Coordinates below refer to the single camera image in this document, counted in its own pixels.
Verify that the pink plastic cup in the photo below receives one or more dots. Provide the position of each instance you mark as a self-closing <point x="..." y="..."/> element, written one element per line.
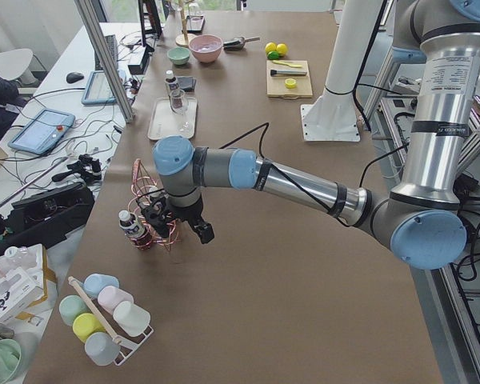
<point x="110" y="296"/>

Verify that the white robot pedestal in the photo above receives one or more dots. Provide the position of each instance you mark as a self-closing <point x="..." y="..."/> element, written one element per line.
<point x="333" y="117"/>

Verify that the grey folded cloth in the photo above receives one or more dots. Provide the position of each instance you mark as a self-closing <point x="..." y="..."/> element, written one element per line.
<point x="187" y="83"/>

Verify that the yellow plastic cup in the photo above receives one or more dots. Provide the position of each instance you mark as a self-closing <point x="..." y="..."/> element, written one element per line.
<point x="85" y="325"/>

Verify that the green plastic cup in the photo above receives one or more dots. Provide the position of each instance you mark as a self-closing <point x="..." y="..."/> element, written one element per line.
<point x="70" y="307"/>

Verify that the whole yellow lemon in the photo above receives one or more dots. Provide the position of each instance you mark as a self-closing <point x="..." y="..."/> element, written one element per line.
<point x="270" y="47"/>

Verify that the cream serving tray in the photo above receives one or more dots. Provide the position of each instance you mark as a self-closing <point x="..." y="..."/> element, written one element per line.
<point x="164" y="122"/>

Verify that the tea bottle white cap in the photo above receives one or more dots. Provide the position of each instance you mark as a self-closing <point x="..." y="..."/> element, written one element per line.
<point x="171" y="86"/>

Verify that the green empty bowl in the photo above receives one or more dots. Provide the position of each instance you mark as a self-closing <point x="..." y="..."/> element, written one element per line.
<point x="179" y="56"/>

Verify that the half lemon slice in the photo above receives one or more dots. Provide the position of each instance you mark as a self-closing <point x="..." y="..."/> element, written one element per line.
<point x="290" y="83"/>

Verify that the blue teach pendant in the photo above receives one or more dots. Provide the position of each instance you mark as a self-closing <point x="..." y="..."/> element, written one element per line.
<point x="97" y="90"/>
<point x="43" y="132"/>

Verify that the bamboo cutting board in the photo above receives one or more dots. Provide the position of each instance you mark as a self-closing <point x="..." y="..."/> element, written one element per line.
<point x="275" y="86"/>

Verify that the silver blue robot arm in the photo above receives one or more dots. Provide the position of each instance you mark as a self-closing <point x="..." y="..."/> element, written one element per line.
<point x="255" y="232"/>

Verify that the light blue plastic cup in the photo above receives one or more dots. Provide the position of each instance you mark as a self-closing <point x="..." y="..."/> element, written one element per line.
<point x="101" y="349"/>

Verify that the clear wine glass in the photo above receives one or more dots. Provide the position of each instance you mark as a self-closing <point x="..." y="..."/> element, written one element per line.
<point x="185" y="125"/>

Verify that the white plastic cup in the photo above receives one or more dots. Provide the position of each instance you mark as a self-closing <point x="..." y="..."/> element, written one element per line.
<point x="131" y="317"/>

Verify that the wooden cup tree stand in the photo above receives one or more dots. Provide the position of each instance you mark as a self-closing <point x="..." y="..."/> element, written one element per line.
<point x="182" y="8"/>

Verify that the steel muddler black tip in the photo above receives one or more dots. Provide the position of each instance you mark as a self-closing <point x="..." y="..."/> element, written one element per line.
<point x="298" y="73"/>

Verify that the yellow plastic knife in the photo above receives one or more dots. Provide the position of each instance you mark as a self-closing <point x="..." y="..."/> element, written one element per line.
<point x="289" y="64"/>

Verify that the steel ice scoop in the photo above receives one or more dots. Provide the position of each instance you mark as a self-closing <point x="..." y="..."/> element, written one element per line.
<point x="238" y="43"/>

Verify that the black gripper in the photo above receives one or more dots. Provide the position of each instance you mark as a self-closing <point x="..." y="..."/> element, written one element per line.
<point x="189" y="210"/>

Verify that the pink bowl of ice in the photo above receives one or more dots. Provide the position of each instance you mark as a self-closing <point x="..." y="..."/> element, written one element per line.
<point x="206" y="48"/>

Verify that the copper wire bottle basket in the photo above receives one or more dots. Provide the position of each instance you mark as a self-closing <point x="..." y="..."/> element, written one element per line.
<point x="148" y="204"/>

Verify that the black equipment case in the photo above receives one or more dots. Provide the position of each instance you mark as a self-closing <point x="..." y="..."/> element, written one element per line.
<point x="46" y="218"/>

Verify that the black computer mouse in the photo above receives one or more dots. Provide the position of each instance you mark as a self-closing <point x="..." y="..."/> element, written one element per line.
<point x="74" y="77"/>

